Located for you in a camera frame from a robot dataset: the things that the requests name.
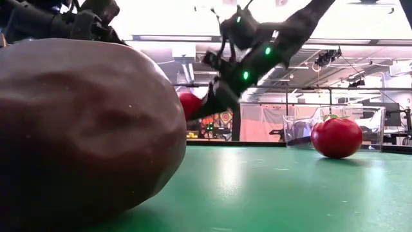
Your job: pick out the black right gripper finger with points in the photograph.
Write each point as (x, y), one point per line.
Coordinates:
(225, 102)

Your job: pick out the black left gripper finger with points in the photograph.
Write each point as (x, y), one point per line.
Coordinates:
(114, 35)

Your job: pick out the red tomato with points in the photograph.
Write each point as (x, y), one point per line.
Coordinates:
(336, 138)
(190, 103)

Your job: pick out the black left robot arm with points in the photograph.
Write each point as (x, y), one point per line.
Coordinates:
(32, 22)

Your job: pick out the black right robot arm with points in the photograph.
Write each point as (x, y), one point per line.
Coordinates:
(299, 22)

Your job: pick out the black pillar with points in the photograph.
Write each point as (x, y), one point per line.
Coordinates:
(236, 125)

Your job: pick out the black device green light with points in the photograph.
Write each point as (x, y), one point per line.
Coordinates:
(222, 130)

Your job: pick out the pink white curtain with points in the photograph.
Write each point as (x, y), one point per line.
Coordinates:
(260, 125)

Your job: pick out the white ceiling box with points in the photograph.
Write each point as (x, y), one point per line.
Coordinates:
(183, 50)

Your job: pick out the long ceiling light bar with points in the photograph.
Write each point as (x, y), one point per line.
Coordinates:
(177, 38)

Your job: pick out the white ceiling ducts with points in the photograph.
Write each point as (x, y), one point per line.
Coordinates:
(307, 54)

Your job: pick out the clear plastic basket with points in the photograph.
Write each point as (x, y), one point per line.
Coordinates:
(299, 129)

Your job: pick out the green table mat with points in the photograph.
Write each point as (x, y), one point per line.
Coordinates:
(273, 193)

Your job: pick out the black background monitor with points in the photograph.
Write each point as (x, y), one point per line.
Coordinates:
(393, 114)

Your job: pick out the colourful patterned wall hanging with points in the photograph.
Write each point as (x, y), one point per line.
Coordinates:
(225, 119)

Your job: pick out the black table frame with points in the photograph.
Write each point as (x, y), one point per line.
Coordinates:
(257, 143)

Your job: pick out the black overhead rail frame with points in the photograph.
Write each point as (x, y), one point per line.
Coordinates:
(305, 87)

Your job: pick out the black hanging camera rig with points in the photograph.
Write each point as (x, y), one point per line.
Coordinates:
(326, 58)

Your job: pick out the white wall air unit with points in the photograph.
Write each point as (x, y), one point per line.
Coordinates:
(402, 68)

